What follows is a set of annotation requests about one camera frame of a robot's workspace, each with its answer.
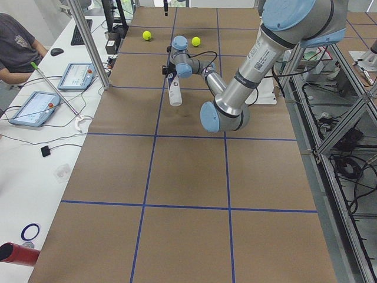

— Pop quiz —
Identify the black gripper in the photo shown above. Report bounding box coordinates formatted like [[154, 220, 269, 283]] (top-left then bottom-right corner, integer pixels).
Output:
[[161, 0, 176, 77]]

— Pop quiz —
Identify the yellow tennis ball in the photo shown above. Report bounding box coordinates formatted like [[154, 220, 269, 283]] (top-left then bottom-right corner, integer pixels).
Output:
[[142, 31, 152, 41], [191, 37, 201, 47]]

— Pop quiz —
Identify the white tennis ball can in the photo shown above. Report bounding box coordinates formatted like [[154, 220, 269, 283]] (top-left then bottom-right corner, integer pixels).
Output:
[[167, 72, 182, 107]]

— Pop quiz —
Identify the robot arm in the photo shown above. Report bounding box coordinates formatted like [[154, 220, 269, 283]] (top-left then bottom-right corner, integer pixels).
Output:
[[163, 1, 348, 133]]

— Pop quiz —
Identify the black monitor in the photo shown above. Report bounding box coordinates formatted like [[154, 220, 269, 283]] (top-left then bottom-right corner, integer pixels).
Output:
[[101, 0, 128, 34]]

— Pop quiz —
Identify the black box white label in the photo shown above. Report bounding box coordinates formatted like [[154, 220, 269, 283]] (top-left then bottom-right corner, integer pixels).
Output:
[[105, 32, 121, 55]]

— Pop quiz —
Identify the black keyboard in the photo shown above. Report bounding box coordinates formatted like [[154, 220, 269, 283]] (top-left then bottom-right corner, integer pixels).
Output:
[[70, 18, 94, 46]]

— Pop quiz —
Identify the teach pendant far tablet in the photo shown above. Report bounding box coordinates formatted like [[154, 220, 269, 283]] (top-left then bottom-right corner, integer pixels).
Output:
[[57, 62, 96, 91]]

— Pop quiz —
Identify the teach pendant tablet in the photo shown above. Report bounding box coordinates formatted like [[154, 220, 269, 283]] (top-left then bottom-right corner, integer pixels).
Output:
[[57, 62, 96, 91], [9, 91, 61, 127]]

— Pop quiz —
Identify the black computer mouse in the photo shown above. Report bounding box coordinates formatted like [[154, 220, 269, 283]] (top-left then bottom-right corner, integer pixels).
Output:
[[49, 48, 64, 57]]

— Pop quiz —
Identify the white curved plastic piece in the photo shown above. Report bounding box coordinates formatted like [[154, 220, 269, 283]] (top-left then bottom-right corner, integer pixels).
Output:
[[74, 116, 92, 133]]

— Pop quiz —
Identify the seated person grey shirt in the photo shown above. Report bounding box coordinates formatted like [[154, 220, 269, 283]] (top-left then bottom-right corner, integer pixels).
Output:
[[1, 13, 48, 85]]

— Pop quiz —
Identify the teach pendant near tablet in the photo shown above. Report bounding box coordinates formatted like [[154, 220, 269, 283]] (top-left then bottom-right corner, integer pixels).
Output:
[[9, 91, 61, 127]]

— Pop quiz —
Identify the small black square pad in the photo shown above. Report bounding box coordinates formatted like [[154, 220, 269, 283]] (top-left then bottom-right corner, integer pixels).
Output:
[[41, 146, 51, 157]]

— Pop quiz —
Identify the red cylinder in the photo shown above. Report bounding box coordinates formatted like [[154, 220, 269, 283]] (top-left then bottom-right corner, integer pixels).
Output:
[[1, 242, 40, 266]]

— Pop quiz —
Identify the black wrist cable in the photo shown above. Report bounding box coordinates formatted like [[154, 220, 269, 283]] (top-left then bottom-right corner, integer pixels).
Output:
[[188, 51, 219, 70]]

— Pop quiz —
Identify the aluminium frame post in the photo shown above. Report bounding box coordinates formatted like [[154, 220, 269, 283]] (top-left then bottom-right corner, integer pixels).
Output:
[[67, 0, 110, 90]]

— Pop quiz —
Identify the white pedestal column base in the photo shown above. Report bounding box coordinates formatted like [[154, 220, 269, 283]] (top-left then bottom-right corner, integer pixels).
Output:
[[246, 78, 277, 105]]

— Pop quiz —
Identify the metal rod green handle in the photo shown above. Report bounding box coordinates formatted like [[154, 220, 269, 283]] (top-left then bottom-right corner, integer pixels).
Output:
[[30, 62, 81, 119]]

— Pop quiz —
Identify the blue tape ring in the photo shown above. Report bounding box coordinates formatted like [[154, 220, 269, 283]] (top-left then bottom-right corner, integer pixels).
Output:
[[21, 223, 41, 242]]

